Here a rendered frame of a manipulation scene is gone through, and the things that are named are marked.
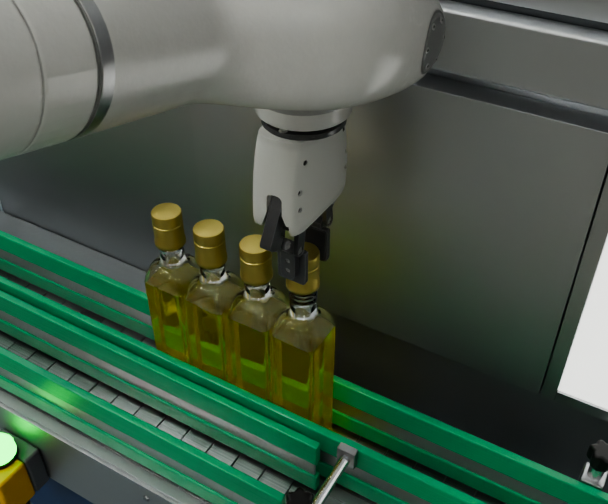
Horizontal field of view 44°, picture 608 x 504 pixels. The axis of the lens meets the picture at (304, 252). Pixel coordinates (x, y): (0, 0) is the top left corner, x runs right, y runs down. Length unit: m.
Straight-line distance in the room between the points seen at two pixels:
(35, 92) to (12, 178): 0.97
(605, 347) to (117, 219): 0.72
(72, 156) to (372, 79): 0.73
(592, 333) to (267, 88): 0.48
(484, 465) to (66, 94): 0.66
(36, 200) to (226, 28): 0.88
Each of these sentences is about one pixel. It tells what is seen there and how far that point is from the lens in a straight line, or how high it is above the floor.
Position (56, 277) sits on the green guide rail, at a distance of 1.16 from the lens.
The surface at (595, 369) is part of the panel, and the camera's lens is 0.86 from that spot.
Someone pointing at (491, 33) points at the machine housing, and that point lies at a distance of 0.70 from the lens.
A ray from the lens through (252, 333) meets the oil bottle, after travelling 0.83.
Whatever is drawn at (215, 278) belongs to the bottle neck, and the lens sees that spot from 0.83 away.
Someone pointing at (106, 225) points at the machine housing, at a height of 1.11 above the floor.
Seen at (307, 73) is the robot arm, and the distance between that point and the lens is 0.48.
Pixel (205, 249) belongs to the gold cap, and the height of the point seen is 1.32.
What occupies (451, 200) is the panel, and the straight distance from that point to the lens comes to 0.78.
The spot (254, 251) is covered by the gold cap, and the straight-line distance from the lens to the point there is 0.77.
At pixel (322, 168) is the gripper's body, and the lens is 0.67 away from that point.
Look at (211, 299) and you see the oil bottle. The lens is 0.84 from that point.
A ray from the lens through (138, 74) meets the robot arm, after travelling 0.41.
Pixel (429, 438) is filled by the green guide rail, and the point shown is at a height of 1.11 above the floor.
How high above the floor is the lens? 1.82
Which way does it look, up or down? 39 degrees down
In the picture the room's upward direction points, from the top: straight up
